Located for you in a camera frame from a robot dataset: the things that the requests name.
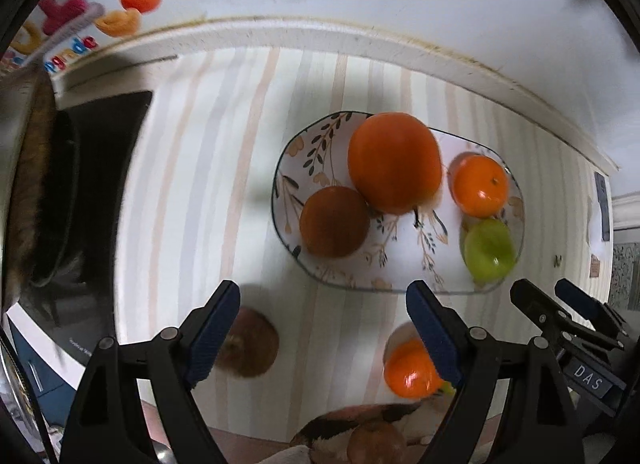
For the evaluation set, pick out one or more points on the steel wok lid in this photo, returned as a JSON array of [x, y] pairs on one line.
[[27, 113]]

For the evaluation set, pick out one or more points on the colourful wall sticker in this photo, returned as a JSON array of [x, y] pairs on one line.
[[60, 33]]

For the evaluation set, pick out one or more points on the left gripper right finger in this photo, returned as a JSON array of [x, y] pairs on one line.
[[538, 423]]

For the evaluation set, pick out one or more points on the large orange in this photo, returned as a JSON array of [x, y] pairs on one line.
[[394, 161]]

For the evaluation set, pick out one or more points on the dark blue smartphone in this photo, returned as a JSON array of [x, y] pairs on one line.
[[604, 208]]

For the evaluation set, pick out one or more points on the dark orange fruit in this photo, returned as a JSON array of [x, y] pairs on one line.
[[334, 222]]

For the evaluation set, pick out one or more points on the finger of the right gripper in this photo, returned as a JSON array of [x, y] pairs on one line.
[[542, 310], [602, 317]]

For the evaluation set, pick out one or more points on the floral oval plate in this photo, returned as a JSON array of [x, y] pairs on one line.
[[425, 244]]

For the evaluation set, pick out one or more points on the green apple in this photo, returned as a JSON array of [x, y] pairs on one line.
[[488, 251]]

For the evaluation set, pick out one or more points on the black gas stove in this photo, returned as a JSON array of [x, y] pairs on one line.
[[71, 292]]

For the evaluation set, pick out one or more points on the small tangerine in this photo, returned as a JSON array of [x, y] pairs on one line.
[[478, 185], [410, 373]]

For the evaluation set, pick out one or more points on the red brown apple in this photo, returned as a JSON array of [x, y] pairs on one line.
[[250, 347]]

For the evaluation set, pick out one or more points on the calico cat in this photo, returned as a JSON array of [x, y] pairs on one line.
[[374, 433]]

